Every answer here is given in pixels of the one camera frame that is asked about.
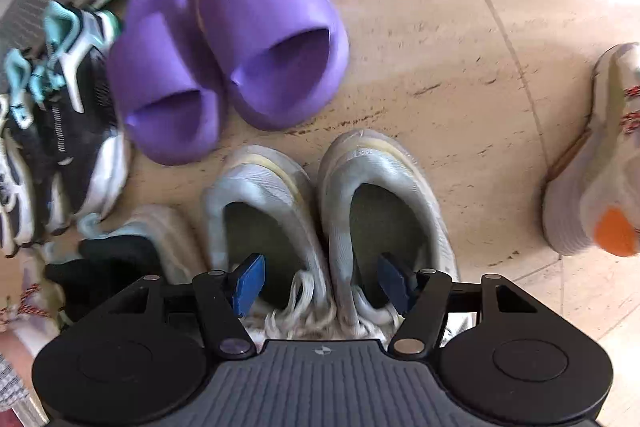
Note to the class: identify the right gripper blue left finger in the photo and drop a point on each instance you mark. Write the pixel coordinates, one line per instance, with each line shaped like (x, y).
(223, 299)

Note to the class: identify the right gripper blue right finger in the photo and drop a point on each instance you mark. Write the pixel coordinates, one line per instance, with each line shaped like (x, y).
(421, 298)

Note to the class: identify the black mesh sneaker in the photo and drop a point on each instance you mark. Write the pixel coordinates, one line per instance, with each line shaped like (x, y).
(155, 240)

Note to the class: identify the grey white mesh sneaker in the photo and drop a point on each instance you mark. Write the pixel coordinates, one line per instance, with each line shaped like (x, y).
(374, 199)

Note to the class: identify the black teal sneaker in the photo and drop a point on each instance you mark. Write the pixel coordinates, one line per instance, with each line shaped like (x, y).
(91, 152)
(26, 163)

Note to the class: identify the purple slide sandal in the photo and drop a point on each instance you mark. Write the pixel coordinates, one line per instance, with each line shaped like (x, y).
(165, 82)
(283, 60)

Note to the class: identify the worn white sneaker left foot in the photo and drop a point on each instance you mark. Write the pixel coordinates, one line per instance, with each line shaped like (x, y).
(33, 316)

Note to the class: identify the worn white sneaker foot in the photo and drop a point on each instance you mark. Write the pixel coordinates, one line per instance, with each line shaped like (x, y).
(592, 195)
(33, 316)

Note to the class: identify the worn white sneaker right foot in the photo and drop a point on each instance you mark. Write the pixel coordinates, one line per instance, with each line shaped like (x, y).
(592, 195)

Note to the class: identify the houndstooth trouser leg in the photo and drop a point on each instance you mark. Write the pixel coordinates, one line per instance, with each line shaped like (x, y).
(12, 387)

